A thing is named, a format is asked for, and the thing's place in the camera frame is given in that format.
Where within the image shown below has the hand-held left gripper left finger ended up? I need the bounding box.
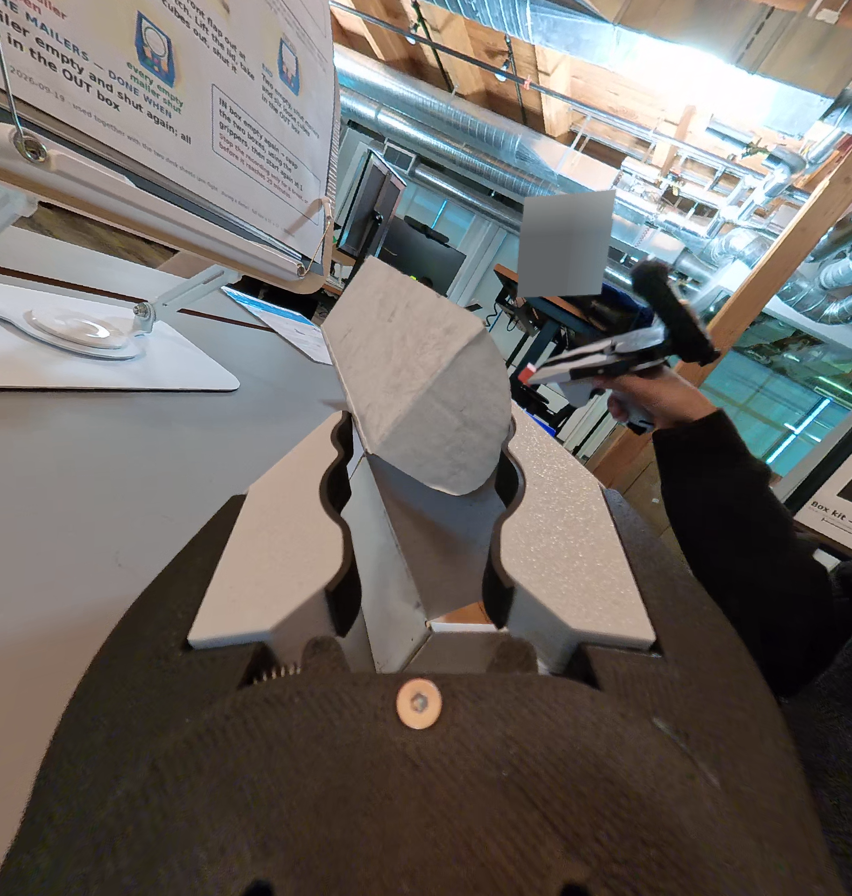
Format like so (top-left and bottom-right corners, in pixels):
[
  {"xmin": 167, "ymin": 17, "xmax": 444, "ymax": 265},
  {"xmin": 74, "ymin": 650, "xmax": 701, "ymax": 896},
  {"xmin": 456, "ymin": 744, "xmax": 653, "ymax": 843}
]
[{"xmin": 188, "ymin": 412, "xmax": 364, "ymax": 667}]

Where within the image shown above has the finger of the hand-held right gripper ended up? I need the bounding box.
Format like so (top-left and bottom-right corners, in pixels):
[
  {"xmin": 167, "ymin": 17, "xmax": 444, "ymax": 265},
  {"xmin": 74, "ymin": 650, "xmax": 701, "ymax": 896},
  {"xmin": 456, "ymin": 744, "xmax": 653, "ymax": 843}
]
[
  {"xmin": 519, "ymin": 349, "xmax": 665, "ymax": 388},
  {"xmin": 536, "ymin": 324, "xmax": 670, "ymax": 373}
]

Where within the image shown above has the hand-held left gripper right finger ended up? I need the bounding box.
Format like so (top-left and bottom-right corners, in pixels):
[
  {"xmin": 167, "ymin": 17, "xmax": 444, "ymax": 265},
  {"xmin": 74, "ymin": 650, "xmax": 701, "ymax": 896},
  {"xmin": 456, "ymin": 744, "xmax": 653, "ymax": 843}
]
[{"xmin": 482, "ymin": 407, "xmax": 659, "ymax": 674}]

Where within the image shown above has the white cardboard mailer box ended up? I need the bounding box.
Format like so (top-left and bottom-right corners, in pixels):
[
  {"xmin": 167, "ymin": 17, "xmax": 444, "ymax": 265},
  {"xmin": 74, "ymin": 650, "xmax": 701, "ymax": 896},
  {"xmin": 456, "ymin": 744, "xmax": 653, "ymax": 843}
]
[{"xmin": 321, "ymin": 258, "xmax": 515, "ymax": 674}]

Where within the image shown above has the person's right forearm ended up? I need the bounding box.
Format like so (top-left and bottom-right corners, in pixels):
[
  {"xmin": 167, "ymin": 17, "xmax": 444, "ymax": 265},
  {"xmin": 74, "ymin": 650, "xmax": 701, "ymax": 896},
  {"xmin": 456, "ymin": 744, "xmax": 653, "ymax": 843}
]
[{"xmin": 650, "ymin": 408, "xmax": 843, "ymax": 701}]

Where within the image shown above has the grey desk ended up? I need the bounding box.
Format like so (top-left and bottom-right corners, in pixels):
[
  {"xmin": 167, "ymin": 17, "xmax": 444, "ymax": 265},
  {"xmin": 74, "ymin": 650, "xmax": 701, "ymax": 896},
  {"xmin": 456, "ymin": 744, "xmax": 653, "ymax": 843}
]
[{"xmin": 0, "ymin": 224, "xmax": 539, "ymax": 896}]

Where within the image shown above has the person's right hand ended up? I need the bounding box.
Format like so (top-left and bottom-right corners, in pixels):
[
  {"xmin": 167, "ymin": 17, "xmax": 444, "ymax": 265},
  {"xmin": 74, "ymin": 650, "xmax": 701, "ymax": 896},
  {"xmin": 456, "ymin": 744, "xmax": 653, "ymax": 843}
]
[{"xmin": 590, "ymin": 366, "xmax": 715, "ymax": 431}]

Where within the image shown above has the orange-topped table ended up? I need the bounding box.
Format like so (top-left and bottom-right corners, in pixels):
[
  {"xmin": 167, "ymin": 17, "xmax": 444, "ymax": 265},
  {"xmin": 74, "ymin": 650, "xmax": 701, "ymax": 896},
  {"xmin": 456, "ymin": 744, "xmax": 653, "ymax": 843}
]
[{"xmin": 494, "ymin": 265, "xmax": 575, "ymax": 408}]

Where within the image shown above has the black monitor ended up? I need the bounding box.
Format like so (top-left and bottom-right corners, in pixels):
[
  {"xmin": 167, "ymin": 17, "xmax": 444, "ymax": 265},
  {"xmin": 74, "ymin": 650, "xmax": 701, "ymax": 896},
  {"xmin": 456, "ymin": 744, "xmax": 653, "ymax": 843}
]
[{"xmin": 380, "ymin": 216, "xmax": 468, "ymax": 283}]

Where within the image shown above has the white document stand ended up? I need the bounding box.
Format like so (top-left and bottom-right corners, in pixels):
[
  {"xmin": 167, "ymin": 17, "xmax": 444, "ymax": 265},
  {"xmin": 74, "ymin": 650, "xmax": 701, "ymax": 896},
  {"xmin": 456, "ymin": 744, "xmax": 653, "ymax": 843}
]
[{"xmin": 0, "ymin": 77, "xmax": 336, "ymax": 392}]

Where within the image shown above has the blue-edged paper sheet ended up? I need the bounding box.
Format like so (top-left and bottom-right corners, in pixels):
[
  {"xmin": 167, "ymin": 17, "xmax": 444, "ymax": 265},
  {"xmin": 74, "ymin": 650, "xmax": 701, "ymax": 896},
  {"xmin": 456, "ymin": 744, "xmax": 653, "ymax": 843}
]
[{"xmin": 223, "ymin": 286, "xmax": 336, "ymax": 366}]

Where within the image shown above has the white printed sign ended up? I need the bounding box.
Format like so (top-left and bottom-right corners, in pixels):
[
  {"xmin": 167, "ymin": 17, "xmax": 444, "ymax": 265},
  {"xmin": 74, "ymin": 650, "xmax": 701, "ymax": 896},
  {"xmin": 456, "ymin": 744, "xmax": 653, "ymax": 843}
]
[{"xmin": 793, "ymin": 458, "xmax": 852, "ymax": 562}]

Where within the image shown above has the grey framed panel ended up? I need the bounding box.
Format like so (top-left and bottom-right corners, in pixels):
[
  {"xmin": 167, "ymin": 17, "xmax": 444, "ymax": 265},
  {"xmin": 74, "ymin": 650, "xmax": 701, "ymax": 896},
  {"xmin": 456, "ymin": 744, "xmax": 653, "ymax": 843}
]
[{"xmin": 338, "ymin": 150, "xmax": 408, "ymax": 261}]

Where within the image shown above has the printed instruction sheet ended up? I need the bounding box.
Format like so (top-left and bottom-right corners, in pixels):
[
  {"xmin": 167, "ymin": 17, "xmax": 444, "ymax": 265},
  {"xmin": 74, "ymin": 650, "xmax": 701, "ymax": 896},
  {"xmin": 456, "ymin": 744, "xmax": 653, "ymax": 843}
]
[{"xmin": 0, "ymin": 0, "xmax": 340, "ymax": 272}]

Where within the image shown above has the wooden post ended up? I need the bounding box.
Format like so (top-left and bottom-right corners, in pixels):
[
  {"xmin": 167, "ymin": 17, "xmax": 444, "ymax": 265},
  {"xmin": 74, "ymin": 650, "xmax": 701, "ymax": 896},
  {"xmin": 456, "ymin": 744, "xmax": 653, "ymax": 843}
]
[{"xmin": 594, "ymin": 133, "xmax": 852, "ymax": 491}]

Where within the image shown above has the silver ventilation duct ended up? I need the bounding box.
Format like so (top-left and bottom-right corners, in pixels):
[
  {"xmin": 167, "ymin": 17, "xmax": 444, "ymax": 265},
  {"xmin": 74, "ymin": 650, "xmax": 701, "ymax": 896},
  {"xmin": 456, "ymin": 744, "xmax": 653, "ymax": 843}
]
[{"xmin": 335, "ymin": 49, "xmax": 623, "ymax": 205}]

